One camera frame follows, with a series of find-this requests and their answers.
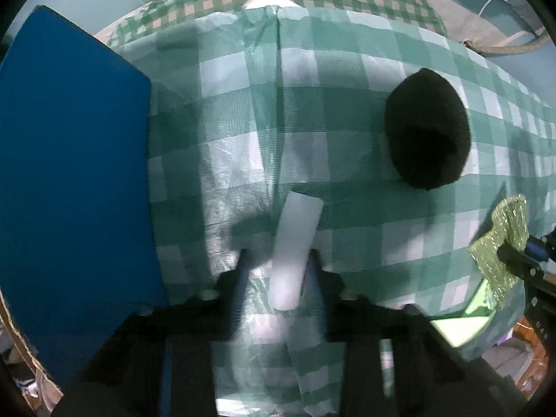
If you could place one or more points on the white foam roll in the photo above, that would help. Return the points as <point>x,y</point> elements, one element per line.
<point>295,234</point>

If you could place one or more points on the green glitter scrub sponge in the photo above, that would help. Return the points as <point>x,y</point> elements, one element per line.
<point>508,228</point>

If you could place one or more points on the blue cardboard box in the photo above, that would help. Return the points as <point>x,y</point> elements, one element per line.
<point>77,250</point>

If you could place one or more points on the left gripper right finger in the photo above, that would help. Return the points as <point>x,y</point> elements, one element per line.
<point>342,320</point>

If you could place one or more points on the light green foam piece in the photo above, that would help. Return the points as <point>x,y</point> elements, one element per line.
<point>460,330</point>

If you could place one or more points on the black sock ball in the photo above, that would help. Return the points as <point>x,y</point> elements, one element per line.
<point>427,131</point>

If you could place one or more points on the teal checked plastic cloth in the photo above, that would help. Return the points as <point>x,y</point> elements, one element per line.
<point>249,106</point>

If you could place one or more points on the green beige checked cloth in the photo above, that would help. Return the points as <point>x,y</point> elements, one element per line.
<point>159,14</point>

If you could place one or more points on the white paper card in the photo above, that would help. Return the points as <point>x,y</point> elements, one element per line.
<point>258,4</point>

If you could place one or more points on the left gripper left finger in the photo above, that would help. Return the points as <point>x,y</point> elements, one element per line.
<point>193,326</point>

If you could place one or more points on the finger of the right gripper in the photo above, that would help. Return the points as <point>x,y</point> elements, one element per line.
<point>542,249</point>
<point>526,269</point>

